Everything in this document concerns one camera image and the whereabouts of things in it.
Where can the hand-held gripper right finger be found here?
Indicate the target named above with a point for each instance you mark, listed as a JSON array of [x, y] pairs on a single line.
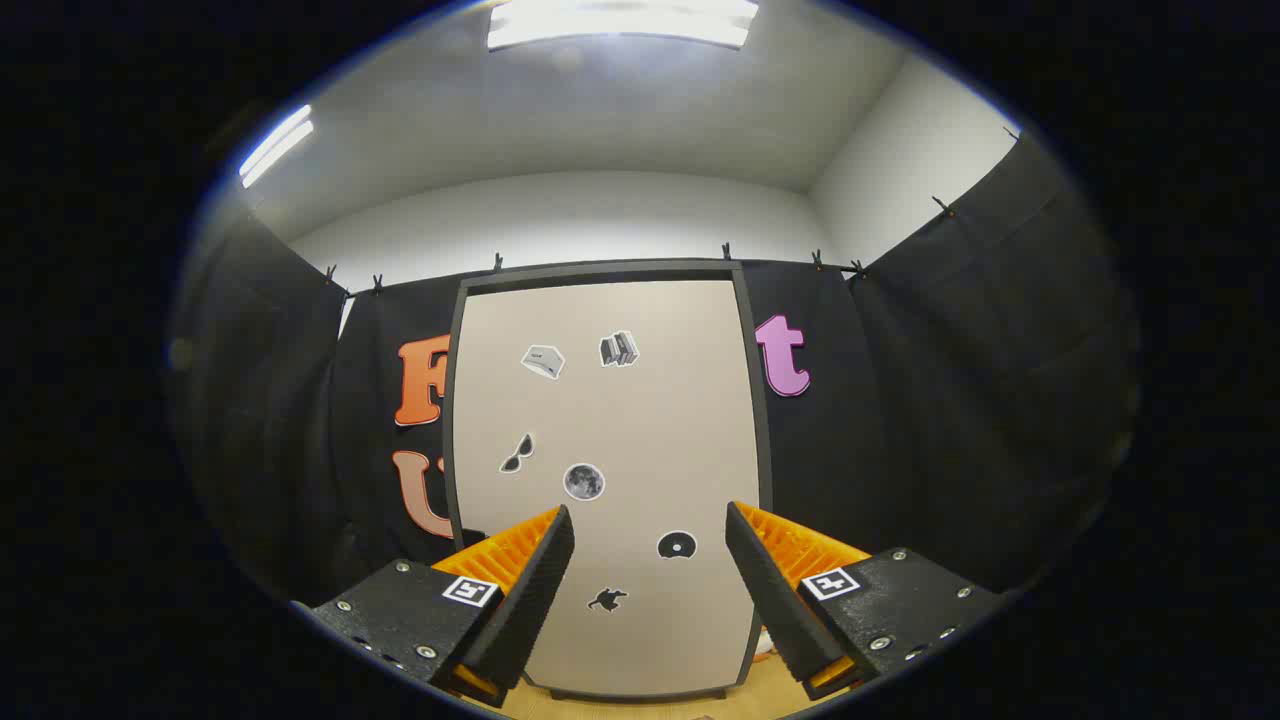
[[775, 590]]

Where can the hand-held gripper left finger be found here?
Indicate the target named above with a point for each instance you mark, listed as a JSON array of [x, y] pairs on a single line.
[[535, 590]]

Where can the beige shoe cabinet door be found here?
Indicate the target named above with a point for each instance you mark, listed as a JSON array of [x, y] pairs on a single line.
[[640, 430]]

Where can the dark grey shoe cabinet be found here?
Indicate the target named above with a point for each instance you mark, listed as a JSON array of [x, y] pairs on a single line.
[[600, 268]]

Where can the black backdrop cloth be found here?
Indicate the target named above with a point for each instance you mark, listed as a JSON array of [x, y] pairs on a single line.
[[950, 400]]

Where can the narrow ceiling light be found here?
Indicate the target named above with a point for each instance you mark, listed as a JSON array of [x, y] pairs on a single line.
[[275, 145]]

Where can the large rectangular ceiling light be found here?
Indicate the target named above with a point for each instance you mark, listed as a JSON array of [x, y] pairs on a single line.
[[620, 20]]

